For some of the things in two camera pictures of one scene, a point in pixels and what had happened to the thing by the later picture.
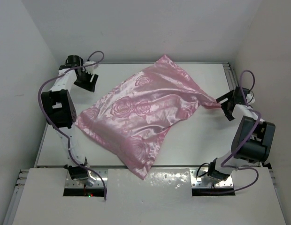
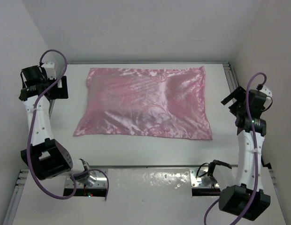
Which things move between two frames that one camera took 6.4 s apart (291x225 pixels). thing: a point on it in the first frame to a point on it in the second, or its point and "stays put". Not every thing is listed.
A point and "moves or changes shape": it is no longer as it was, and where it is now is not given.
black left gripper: x=88 y=85 to x=59 y=93
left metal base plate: x=70 y=183 stays put
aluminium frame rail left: x=15 y=197 stays put
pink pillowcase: x=132 y=119 moves or changes shape
